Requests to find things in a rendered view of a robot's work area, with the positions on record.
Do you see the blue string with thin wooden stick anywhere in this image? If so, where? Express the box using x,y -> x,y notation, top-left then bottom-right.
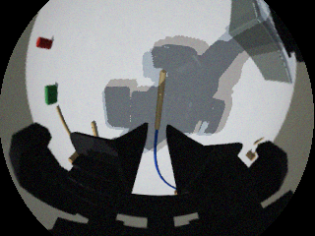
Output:
154,70 -> 176,190

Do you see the small green block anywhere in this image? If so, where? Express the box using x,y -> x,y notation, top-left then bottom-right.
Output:
44,84 -> 58,105

